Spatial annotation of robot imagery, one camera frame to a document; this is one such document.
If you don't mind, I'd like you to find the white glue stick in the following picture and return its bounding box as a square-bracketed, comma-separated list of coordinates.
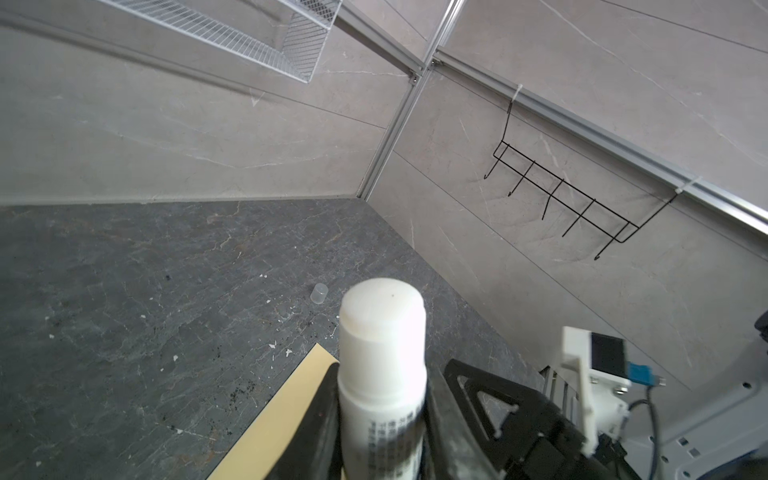
[337, 278, 427, 479]

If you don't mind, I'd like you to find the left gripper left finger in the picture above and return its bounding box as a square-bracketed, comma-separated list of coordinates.
[266, 362, 342, 480]

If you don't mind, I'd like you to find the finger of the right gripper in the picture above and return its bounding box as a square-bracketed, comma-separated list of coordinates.
[444, 359, 540, 456]

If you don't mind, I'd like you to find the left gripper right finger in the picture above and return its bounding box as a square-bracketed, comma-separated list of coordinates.
[422, 368, 498, 479]

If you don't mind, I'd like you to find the black wire hook rack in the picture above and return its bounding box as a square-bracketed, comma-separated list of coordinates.
[483, 88, 685, 261]

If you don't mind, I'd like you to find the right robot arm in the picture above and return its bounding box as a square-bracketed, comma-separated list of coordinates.
[428, 327, 767, 479]

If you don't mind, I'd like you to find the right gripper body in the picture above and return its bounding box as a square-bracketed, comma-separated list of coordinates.
[500, 395, 638, 479]

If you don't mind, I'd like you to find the white wire mesh basket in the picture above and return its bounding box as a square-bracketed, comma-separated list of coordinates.
[108, 0, 342, 84]

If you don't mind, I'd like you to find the yellow kraft envelope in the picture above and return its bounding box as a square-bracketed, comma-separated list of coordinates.
[209, 344, 336, 479]

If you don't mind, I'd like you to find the clear glue stick cap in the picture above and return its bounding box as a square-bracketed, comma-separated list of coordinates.
[310, 283, 329, 305]

